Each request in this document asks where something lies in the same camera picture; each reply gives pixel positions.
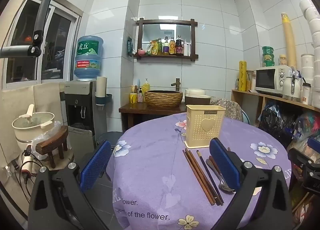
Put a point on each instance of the dark wooden washstand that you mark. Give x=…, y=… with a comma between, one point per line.
x=135, y=111

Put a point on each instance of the sliding window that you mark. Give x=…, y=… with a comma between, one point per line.
x=57, y=45

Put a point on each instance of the grey water dispenser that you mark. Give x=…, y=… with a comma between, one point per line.
x=77, y=105

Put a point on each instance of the yellow pump soap bottle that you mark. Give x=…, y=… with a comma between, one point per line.
x=146, y=88

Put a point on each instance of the wooden framed mirror shelf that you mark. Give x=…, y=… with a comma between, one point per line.
x=165, y=21

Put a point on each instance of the black plastic bag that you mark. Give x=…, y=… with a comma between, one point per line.
x=275, y=122

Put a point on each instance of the pink bowl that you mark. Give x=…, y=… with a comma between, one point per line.
x=141, y=52

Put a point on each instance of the row of condiment bottles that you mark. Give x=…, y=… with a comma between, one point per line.
x=172, y=47

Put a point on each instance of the light wooden shelf unit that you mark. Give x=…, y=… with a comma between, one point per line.
x=250, y=102

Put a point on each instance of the tall stack of paper cups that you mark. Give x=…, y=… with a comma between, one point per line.
x=288, y=40

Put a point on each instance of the brown wooden chopstick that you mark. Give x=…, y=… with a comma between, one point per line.
x=197, y=177
x=203, y=175
x=200, y=176

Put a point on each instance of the yellow toothbrush cup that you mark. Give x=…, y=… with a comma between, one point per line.
x=133, y=98

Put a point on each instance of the white microwave oven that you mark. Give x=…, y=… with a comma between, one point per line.
x=267, y=80

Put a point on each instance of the bronze faucet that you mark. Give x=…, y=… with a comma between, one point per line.
x=177, y=83

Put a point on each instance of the purple floral tablecloth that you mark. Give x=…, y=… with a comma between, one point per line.
x=155, y=170

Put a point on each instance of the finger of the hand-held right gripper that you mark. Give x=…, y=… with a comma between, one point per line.
x=315, y=143
x=297, y=156

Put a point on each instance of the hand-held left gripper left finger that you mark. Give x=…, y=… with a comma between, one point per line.
x=95, y=165

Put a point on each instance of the grey round stool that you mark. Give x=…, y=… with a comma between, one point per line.
x=110, y=137

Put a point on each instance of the stack of white paper rolls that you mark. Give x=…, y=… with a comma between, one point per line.
x=312, y=45

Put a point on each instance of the green hanging packet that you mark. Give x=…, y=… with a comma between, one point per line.
x=129, y=46

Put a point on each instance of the beige box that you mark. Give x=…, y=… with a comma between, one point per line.
x=250, y=82

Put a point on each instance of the cream perforated utensil basket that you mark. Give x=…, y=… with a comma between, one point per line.
x=197, y=130

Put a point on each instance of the yellow printed tube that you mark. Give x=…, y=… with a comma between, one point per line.
x=242, y=76

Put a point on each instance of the wicker pattern wash basin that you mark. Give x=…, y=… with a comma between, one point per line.
x=163, y=98

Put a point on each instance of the green noodle cup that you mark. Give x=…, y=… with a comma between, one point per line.
x=268, y=60
x=267, y=50

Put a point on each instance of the grey jointed stand arm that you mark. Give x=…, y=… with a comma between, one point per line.
x=46, y=2

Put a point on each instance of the mottled knit blanket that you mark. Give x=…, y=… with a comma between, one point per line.
x=231, y=110

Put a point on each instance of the beige cover cloth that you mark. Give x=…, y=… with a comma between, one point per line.
x=45, y=100

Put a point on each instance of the white paper cup tube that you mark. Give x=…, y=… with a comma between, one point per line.
x=101, y=85

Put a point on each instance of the small patterned bottle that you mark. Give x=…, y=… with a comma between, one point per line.
x=140, y=97

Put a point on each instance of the blue water jug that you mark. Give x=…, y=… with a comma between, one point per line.
x=88, y=55

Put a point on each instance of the white bottle with black lid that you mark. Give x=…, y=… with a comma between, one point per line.
x=306, y=95

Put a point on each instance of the chrome metal fixture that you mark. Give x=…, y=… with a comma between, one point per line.
x=294, y=80

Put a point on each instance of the colourful plastic bags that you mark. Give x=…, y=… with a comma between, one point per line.
x=306, y=127

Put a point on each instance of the dark chopstick with gold end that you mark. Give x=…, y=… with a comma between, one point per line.
x=209, y=176

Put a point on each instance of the grey spoon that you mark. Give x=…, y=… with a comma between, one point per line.
x=226, y=187

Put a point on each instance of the white and brown rice cooker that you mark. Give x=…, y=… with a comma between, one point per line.
x=197, y=97

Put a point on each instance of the dark blue cup holder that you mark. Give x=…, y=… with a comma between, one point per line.
x=103, y=98

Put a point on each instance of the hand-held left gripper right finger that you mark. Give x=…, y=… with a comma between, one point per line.
x=225, y=167

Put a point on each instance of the small yellow jar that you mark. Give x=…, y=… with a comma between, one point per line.
x=282, y=60

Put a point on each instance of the clear plastic bag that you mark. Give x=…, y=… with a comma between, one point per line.
x=41, y=142

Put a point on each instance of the white and red hair dryer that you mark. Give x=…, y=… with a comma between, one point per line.
x=27, y=166

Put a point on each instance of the small dark wooden stool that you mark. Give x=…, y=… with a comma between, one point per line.
x=51, y=142

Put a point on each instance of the white cooking pot with lid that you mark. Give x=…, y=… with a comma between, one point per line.
x=30, y=125

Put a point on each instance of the round wooden board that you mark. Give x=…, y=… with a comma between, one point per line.
x=66, y=157

